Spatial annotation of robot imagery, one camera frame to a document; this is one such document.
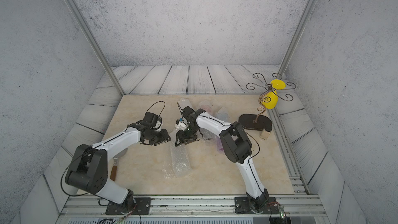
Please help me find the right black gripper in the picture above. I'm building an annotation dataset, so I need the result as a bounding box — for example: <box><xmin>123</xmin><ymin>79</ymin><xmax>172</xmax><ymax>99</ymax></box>
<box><xmin>174</xmin><ymin>125</ymin><xmax>199</xmax><ymax>147</ymax></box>

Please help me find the clear glass vase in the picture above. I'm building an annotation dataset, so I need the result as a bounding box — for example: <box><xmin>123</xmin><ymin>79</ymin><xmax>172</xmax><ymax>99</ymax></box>
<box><xmin>170</xmin><ymin>143</ymin><xmax>191</xmax><ymax>177</ymax></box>

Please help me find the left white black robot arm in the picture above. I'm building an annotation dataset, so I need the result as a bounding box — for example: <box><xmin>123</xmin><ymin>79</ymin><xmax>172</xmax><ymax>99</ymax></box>
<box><xmin>64</xmin><ymin>123</ymin><xmax>171</xmax><ymax>212</ymax></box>

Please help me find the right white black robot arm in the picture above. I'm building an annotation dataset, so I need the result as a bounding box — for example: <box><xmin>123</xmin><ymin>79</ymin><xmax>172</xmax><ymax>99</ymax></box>
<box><xmin>175</xmin><ymin>106</ymin><xmax>271</xmax><ymax>213</ymax></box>

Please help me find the clear bubble wrapped vase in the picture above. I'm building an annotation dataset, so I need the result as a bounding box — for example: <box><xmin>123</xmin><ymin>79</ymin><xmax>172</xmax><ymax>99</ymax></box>
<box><xmin>177</xmin><ymin>98</ymin><xmax>193</xmax><ymax>122</ymax></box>

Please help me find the pink bubble wrapped vase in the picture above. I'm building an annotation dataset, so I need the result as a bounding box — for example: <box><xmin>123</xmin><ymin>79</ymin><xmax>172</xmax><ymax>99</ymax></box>
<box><xmin>199</xmin><ymin>100</ymin><xmax>214</xmax><ymax>115</ymax></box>

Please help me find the purple bubble wrapped vase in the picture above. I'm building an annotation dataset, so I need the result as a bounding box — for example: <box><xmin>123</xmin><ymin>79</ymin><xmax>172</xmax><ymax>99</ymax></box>
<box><xmin>214</xmin><ymin>107</ymin><xmax>232</xmax><ymax>152</ymax></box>

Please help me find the small bottle black cap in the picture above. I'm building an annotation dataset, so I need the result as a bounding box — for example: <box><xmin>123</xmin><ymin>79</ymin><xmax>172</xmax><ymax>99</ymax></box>
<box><xmin>260</xmin><ymin>125</ymin><xmax>273</xmax><ymax>140</ymax></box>

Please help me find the yellow plastic wine glass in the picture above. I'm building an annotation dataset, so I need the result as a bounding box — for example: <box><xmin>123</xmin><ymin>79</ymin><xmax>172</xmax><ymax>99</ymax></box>
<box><xmin>260</xmin><ymin>79</ymin><xmax>286</xmax><ymax>109</ymax></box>

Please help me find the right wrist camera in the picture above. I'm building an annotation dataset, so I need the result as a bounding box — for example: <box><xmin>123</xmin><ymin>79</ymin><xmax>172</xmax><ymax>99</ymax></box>
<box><xmin>175</xmin><ymin>118</ymin><xmax>188</xmax><ymax>130</ymax></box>

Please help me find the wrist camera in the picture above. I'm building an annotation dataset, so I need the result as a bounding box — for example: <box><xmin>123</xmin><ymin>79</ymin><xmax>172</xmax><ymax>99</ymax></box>
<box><xmin>175</xmin><ymin>118</ymin><xmax>188</xmax><ymax>130</ymax></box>
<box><xmin>141</xmin><ymin>112</ymin><xmax>162</xmax><ymax>130</ymax></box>

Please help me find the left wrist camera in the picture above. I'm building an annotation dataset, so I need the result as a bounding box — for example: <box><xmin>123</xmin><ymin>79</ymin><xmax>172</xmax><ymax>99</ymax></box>
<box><xmin>141</xmin><ymin>112</ymin><xmax>162</xmax><ymax>130</ymax></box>

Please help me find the metal scraper wooden handle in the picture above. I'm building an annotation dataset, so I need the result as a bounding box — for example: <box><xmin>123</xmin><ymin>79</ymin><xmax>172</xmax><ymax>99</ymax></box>
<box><xmin>110</xmin><ymin>148</ymin><xmax>128</xmax><ymax>181</ymax></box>

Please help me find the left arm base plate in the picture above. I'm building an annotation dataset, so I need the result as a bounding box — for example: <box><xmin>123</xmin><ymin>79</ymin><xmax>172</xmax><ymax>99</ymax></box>
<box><xmin>105</xmin><ymin>197</ymin><xmax>152</xmax><ymax>216</ymax></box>

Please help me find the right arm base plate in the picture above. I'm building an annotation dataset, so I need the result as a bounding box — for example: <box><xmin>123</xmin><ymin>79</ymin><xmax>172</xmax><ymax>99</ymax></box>
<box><xmin>234</xmin><ymin>196</ymin><xmax>280</xmax><ymax>215</ymax></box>

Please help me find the black wire glass stand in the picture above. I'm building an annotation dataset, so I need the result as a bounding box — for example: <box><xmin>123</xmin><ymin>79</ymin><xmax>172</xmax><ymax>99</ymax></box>
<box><xmin>238</xmin><ymin>73</ymin><xmax>296</xmax><ymax>132</ymax></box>

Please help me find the aluminium rail frame front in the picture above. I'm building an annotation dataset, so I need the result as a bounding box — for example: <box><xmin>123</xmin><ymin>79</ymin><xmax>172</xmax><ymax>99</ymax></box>
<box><xmin>57</xmin><ymin>177</ymin><xmax>330</xmax><ymax>224</ymax></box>

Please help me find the left aluminium corner post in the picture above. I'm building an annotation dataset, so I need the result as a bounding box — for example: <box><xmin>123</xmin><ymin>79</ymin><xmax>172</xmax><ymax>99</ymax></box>
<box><xmin>64</xmin><ymin>0</ymin><xmax>126</xmax><ymax>96</ymax></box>

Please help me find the aluminium corner post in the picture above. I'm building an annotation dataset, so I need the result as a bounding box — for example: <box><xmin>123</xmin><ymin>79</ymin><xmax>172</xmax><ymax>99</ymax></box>
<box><xmin>276</xmin><ymin>0</ymin><xmax>317</xmax><ymax>79</ymax></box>
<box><xmin>64</xmin><ymin>0</ymin><xmax>126</xmax><ymax>96</ymax></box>

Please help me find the right aluminium corner post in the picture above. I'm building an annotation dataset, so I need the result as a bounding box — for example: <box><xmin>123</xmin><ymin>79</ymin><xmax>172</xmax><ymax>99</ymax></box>
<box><xmin>276</xmin><ymin>0</ymin><xmax>317</xmax><ymax>79</ymax></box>

